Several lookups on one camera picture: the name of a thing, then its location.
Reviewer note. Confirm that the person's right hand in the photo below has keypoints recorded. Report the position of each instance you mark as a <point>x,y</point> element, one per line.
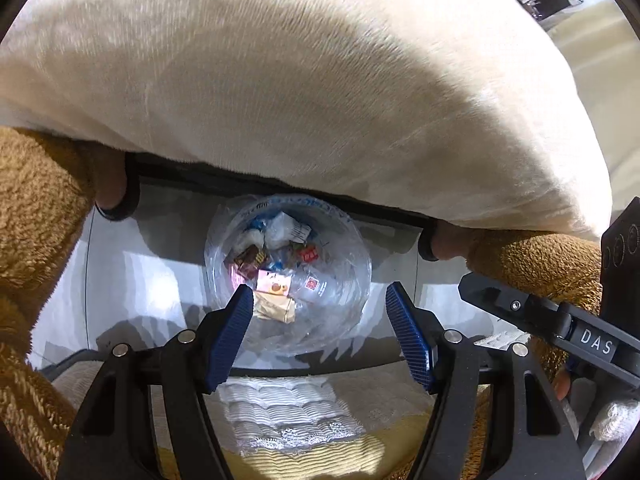
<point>562,387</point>

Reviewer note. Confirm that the white and yellow ribbed rug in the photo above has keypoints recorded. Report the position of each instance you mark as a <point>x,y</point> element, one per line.
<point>290,410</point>

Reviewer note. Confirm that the pink snack wrapper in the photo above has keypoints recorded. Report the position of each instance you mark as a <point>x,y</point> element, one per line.
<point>274,282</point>

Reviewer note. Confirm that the colourful snack wrapper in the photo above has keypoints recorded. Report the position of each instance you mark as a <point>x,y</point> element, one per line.
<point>307,253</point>

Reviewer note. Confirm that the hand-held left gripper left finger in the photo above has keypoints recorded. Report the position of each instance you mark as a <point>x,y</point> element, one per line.
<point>227,340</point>

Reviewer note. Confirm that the bin with clear plastic bag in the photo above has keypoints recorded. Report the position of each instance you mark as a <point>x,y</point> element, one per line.
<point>340,310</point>

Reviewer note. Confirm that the brown paper bag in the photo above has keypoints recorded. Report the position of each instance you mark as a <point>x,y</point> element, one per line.
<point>272,307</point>

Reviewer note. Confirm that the black bed frame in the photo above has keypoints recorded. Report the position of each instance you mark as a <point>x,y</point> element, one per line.
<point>200,176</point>

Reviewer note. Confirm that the clear plastic cup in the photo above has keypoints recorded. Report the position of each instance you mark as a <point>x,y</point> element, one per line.
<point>312,285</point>

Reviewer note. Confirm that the wooden bed leg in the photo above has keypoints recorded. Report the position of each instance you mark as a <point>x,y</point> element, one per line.
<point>445,245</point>
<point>112,190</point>

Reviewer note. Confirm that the small toiletry bottles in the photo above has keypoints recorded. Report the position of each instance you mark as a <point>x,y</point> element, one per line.
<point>530,2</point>

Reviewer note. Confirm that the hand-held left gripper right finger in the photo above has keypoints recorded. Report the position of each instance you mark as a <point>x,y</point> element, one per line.
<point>410,335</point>

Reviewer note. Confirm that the dark brown snack wrapper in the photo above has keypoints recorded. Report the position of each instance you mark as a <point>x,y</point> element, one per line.
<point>247,260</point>

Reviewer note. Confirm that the white plastic ball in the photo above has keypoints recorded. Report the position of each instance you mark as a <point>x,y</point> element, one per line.
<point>280,232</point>

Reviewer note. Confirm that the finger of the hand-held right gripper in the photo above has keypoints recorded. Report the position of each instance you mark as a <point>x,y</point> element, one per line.
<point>515,305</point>

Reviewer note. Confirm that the bed with beige blanket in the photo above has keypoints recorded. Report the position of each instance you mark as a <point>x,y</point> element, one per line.
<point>300,85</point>

